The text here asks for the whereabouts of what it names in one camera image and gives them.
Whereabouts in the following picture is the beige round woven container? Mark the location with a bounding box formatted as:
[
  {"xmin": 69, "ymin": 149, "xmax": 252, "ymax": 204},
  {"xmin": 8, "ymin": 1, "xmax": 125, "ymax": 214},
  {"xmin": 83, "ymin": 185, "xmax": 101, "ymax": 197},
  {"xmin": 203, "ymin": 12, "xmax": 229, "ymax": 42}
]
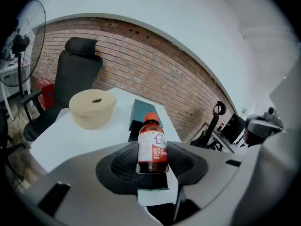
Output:
[{"xmin": 68, "ymin": 89, "xmax": 118, "ymax": 130}]

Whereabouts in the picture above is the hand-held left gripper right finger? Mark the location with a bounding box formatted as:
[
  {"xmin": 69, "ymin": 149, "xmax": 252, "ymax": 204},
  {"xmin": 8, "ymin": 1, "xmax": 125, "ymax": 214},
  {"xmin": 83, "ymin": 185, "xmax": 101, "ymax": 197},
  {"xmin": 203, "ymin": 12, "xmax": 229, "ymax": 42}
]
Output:
[{"xmin": 166, "ymin": 141, "xmax": 246, "ymax": 224}]

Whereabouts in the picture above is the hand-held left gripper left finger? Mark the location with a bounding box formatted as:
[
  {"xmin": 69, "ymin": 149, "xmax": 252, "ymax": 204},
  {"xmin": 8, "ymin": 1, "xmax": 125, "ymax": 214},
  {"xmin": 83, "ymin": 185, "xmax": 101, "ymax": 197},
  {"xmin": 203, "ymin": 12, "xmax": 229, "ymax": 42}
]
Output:
[{"xmin": 21, "ymin": 141, "xmax": 163, "ymax": 226}]

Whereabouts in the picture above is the red plastic crate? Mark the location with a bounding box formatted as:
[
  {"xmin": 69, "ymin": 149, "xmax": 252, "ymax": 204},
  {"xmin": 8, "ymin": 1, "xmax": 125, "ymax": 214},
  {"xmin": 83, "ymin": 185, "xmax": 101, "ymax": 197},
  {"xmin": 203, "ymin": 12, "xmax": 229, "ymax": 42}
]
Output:
[{"xmin": 36, "ymin": 78, "xmax": 55, "ymax": 111}]

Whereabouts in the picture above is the black high-back office chair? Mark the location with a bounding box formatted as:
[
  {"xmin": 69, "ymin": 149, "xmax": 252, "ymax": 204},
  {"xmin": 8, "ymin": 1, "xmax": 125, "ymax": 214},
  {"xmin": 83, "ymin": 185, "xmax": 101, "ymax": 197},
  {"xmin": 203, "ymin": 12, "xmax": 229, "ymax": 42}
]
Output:
[{"xmin": 20, "ymin": 37, "xmax": 104, "ymax": 142}]

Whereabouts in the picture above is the black computer monitor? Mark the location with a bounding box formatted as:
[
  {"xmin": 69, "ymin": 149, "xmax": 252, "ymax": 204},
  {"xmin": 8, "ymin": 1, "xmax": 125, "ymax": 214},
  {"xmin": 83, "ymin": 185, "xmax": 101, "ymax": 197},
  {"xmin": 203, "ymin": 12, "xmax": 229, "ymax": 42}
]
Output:
[{"xmin": 220, "ymin": 113, "xmax": 246, "ymax": 145}]

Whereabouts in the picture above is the small brown bottle orange cap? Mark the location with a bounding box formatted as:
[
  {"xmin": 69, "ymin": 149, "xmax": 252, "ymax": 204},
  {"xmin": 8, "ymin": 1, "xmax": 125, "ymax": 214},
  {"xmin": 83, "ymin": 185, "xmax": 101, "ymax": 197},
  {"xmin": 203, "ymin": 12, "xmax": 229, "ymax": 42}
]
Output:
[{"xmin": 136, "ymin": 112, "xmax": 170, "ymax": 175}]

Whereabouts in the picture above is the black office chair with headrest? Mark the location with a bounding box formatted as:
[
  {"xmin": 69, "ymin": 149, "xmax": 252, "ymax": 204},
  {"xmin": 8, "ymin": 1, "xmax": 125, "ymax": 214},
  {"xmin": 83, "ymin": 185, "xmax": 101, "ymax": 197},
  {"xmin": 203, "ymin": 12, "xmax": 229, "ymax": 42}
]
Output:
[{"xmin": 190, "ymin": 100, "xmax": 228, "ymax": 151}]

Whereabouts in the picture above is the black standing fan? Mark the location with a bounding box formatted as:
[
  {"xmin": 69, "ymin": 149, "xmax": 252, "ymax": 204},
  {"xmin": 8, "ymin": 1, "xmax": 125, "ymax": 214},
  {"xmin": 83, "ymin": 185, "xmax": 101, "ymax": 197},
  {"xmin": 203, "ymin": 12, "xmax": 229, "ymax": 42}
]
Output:
[{"xmin": 0, "ymin": 0, "xmax": 47, "ymax": 97}]

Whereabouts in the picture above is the dark teal box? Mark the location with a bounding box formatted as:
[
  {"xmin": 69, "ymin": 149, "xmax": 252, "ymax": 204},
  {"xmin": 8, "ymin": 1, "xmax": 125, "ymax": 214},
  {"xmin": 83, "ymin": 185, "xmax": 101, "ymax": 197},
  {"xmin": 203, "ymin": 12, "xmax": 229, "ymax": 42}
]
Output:
[{"xmin": 127, "ymin": 98, "xmax": 170, "ymax": 191}]

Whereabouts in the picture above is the grey head-worn camera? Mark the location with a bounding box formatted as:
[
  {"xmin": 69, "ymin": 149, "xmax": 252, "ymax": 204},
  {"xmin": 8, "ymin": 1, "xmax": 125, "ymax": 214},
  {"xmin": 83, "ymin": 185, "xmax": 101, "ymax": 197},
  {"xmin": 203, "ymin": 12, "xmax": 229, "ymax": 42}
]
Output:
[{"xmin": 244, "ymin": 105, "xmax": 285, "ymax": 138}]

